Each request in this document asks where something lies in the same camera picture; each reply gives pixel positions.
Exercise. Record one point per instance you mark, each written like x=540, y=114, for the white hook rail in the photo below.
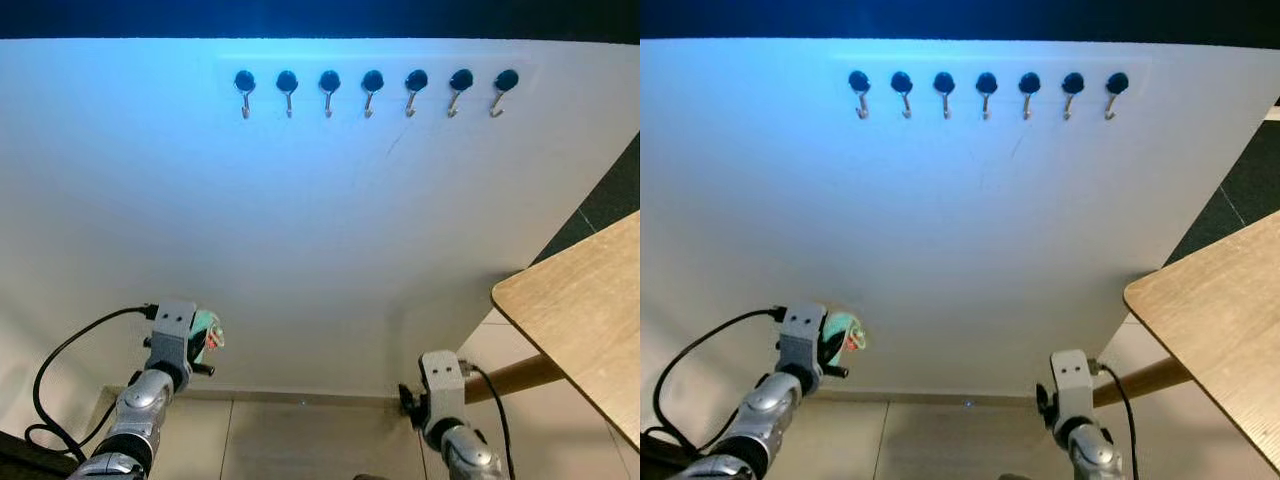
x=880, y=68
x=265, y=68

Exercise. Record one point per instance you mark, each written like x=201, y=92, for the dark blue rug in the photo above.
x=1245, y=190
x=610, y=195

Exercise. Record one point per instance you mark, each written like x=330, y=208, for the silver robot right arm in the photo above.
x=470, y=455
x=1095, y=450

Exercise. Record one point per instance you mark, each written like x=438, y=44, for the black-knob metal hook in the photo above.
x=986, y=81
x=286, y=80
x=1029, y=81
x=460, y=79
x=329, y=80
x=1073, y=81
x=244, y=80
x=506, y=79
x=416, y=79
x=943, y=81
x=372, y=79
x=858, y=80
x=901, y=81
x=1117, y=81

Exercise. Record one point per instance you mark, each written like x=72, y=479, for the light wooden table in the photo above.
x=580, y=310
x=1215, y=320

